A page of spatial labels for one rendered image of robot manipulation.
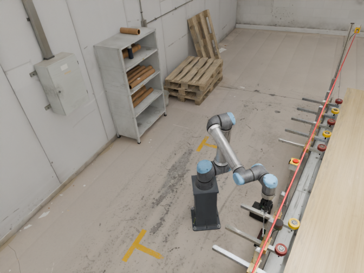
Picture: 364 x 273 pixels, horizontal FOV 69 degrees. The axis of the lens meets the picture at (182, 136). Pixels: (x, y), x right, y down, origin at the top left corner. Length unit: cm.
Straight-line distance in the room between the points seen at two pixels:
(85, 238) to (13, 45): 216
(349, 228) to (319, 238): 25
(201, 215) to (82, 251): 135
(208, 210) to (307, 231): 111
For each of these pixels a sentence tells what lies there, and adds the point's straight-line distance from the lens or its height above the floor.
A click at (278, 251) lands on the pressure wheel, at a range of 208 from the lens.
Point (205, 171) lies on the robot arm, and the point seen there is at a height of 84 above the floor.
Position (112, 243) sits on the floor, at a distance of 325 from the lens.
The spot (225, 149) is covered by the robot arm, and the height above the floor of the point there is 137.
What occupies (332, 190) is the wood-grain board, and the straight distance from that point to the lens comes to 256.
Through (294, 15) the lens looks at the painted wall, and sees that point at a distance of 925.
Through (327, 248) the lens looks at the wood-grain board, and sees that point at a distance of 220.
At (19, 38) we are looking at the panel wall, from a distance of 326.
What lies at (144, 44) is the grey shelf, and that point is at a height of 128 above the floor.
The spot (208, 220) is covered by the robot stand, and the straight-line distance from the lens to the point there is 310.
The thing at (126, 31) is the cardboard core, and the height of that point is 160.
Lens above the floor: 268
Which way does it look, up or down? 38 degrees down
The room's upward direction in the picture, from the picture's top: 5 degrees counter-clockwise
